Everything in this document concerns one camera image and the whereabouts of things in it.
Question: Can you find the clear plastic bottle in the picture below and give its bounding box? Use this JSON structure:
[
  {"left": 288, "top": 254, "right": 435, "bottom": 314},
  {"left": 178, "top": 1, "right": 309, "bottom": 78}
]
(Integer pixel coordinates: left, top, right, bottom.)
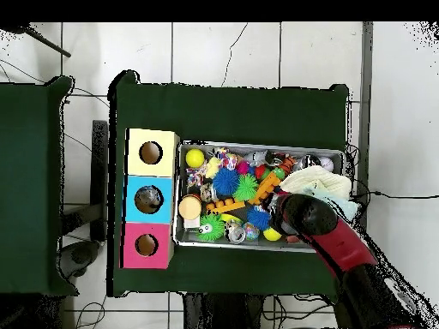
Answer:
[{"left": 135, "top": 186, "right": 165, "bottom": 211}]

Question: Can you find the cream waffle cloth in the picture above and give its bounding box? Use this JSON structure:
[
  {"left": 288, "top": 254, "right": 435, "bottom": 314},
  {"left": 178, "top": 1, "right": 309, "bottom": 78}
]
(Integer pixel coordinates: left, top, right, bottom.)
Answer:
[{"left": 279, "top": 164, "right": 352, "bottom": 200}]

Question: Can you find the light blue waffle cloth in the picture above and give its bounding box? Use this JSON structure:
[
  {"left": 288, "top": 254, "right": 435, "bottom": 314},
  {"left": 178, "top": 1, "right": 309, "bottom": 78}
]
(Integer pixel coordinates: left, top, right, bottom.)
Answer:
[{"left": 301, "top": 186, "right": 359, "bottom": 222}]

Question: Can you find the wooden box with three holes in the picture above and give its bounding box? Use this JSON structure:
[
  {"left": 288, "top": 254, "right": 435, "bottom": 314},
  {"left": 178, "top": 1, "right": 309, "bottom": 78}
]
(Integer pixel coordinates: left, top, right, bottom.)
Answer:
[{"left": 119, "top": 128, "right": 181, "bottom": 270}]

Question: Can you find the plain blue spiky ball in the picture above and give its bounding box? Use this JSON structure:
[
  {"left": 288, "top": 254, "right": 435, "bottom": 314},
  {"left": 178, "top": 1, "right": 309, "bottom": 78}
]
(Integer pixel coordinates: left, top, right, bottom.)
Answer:
[{"left": 212, "top": 167, "right": 240, "bottom": 196}]

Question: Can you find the orange toy block with holes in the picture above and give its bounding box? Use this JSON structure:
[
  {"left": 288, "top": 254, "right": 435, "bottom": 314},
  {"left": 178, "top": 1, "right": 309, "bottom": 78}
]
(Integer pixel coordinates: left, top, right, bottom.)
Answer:
[{"left": 205, "top": 197, "right": 246, "bottom": 215}]

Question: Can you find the plain green spiky ball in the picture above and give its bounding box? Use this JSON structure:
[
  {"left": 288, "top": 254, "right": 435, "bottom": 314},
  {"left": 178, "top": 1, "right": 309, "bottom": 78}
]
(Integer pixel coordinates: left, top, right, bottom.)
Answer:
[{"left": 232, "top": 173, "right": 259, "bottom": 202}]

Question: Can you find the large yellow ball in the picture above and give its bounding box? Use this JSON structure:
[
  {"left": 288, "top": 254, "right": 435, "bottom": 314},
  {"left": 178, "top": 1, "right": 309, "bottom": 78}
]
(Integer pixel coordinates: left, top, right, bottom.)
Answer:
[{"left": 185, "top": 147, "right": 206, "bottom": 169}]

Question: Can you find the toy burger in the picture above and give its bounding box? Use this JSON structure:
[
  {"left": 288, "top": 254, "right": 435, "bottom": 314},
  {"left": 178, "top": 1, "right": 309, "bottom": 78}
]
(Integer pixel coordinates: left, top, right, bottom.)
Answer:
[{"left": 177, "top": 194, "right": 202, "bottom": 220}]

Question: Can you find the green spiky ball with eyes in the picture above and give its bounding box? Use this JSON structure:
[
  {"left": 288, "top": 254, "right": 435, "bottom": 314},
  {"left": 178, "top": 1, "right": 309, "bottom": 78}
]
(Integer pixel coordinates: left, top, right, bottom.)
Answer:
[{"left": 196, "top": 213, "right": 226, "bottom": 242}]

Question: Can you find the blue spiky ball with eyes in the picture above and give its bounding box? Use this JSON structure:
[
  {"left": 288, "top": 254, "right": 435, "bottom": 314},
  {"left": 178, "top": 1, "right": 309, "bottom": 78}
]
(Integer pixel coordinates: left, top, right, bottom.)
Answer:
[{"left": 245, "top": 205, "right": 272, "bottom": 231}]

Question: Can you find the dark green table cloth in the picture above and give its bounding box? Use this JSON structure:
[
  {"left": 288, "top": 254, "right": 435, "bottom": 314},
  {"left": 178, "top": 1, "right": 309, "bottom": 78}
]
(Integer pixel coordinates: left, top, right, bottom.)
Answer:
[{"left": 107, "top": 69, "right": 351, "bottom": 299}]

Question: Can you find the small yellow ball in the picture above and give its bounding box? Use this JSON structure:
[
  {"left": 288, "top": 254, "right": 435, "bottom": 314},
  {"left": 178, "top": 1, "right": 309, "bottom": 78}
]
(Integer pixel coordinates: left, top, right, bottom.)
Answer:
[{"left": 262, "top": 226, "right": 283, "bottom": 242}]

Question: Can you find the neighbouring green covered table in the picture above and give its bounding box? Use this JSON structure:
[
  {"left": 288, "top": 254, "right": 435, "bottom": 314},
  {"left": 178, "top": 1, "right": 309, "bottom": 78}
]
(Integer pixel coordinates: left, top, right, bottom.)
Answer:
[{"left": 0, "top": 75, "right": 78, "bottom": 297}]

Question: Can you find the black tripod leg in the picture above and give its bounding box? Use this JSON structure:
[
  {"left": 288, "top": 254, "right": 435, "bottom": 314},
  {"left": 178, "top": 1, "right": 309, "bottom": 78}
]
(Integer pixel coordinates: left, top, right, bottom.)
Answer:
[{"left": 0, "top": 21, "right": 72, "bottom": 58}]

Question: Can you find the shallow wire mesh bin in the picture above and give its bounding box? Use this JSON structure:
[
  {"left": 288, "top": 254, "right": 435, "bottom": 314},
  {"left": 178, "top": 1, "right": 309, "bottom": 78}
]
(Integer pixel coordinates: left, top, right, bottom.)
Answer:
[{"left": 172, "top": 140, "right": 346, "bottom": 254}]

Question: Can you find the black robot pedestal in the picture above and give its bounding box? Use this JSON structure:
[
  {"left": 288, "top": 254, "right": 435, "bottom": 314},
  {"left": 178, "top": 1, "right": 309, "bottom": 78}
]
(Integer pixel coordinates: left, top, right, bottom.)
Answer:
[{"left": 183, "top": 292, "right": 265, "bottom": 329}]

